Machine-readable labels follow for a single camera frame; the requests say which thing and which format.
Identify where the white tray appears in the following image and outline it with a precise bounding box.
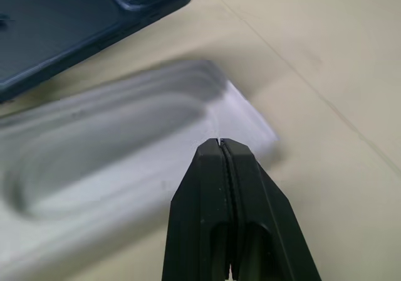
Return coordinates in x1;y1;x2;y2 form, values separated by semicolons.
0;58;281;281

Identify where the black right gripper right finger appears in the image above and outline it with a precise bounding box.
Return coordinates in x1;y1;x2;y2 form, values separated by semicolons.
220;139;323;281

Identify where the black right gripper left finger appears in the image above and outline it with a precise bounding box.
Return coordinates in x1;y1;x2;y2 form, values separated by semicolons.
160;137;235;281

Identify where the dark blue smartphone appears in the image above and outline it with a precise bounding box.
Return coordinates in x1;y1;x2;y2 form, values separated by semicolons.
0;0;194;104

